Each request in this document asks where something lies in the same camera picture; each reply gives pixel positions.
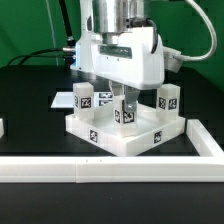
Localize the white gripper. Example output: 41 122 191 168
91 27 164 113

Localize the white square table top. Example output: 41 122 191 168
65 104 185 157

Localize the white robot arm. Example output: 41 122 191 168
71 0 164 112

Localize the tag plate with markers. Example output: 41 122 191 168
51 92 112 108

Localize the partial white block left edge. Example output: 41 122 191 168
0 118 4 139

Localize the black cable bundle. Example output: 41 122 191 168
6 0 78 66

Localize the white U-shaped fence wall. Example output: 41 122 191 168
0 119 224 183

